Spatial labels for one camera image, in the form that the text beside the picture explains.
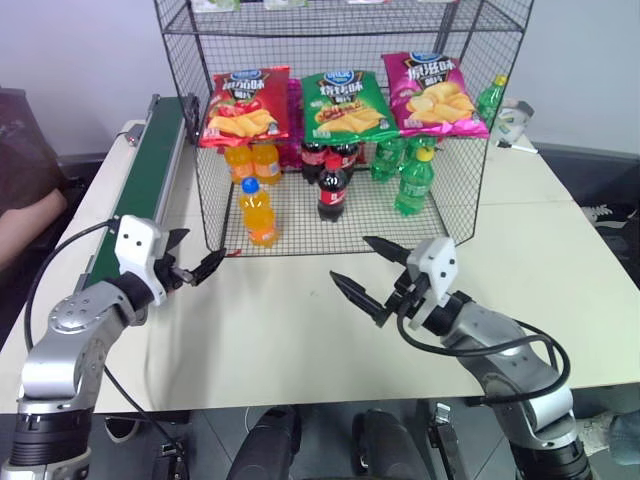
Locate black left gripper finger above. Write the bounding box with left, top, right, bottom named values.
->
left=166, top=228, right=192, bottom=254
left=188, top=247, right=228, bottom=288

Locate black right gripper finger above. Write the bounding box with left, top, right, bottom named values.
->
left=329, top=270, right=389, bottom=330
left=361, top=235, right=412, bottom=269

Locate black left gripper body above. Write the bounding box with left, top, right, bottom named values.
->
left=155, top=250, right=196, bottom=296

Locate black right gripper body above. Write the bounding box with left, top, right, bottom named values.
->
left=384, top=272, right=433, bottom=321

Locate green conveyor belt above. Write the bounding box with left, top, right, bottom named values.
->
left=73, top=93, right=204, bottom=297

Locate orange soda bottle blue cap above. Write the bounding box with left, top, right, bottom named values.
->
left=238, top=176, right=278, bottom=250

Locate green soda bottle yellow cap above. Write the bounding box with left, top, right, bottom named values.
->
left=394, top=146, right=438, bottom=218
left=474, top=74, right=509, bottom=127

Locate cola bottle red cap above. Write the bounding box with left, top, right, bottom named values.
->
left=317, top=155, right=352, bottom=223

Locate red potato chips bag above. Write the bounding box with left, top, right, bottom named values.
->
left=198, top=66, right=293, bottom=149

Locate dark rounded shape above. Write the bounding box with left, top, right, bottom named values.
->
left=226, top=405, right=302, bottom=480
left=351, top=408, right=417, bottom=480

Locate green potato chips bag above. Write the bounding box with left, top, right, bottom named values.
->
left=299, top=69, right=402, bottom=145

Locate purple snack bag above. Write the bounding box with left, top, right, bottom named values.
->
left=278, top=78, right=305, bottom=172

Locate magenta potato chips bag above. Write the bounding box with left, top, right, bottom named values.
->
left=381, top=50, right=490, bottom=140

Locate person in dark shirt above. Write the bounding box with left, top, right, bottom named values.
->
left=0, top=86, right=70, bottom=274

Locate green snack pack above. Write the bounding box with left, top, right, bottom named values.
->
left=196, top=0, right=243, bottom=14

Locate black wire mesh rack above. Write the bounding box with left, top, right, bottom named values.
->
left=152, top=0, right=535, bottom=259

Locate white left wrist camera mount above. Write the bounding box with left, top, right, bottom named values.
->
left=113, top=214, right=169, bottom=308

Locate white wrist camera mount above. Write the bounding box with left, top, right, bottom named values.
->
left=405, top=237, right=458, bottom=332
left=113, top=214, right=169, bottom=308

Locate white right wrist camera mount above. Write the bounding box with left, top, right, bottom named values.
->
left=405, top=237, right=458, bottom=332

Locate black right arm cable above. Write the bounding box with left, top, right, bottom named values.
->
left=396, top=298, right=572, bottom=407

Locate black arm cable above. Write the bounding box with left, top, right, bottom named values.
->
left=23, top=218, right=187, bottom=454
left=396, top=298, right=572, bottom=407

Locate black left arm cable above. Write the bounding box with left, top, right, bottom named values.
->
left=23, top=218, right=187, bottom=454

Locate black metal bracket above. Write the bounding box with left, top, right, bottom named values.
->
left=428, top=401, right=462, bottom=480

